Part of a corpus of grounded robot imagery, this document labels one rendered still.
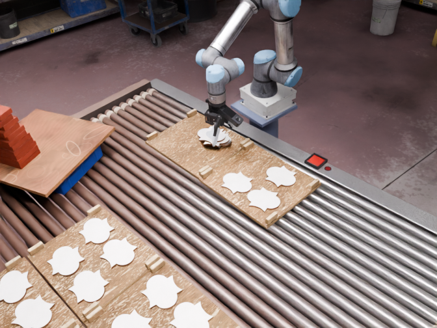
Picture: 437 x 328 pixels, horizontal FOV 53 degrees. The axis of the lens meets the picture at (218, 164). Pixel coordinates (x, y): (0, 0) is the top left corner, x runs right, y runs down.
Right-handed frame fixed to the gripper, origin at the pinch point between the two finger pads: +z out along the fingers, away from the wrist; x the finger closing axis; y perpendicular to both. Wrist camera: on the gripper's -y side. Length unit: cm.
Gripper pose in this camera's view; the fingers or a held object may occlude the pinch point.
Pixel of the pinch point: (224, 138)
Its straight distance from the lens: 202.7
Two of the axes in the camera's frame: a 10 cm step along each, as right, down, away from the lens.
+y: -8.3, -3.2, 4.6
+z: 0.7, 7.6, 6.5
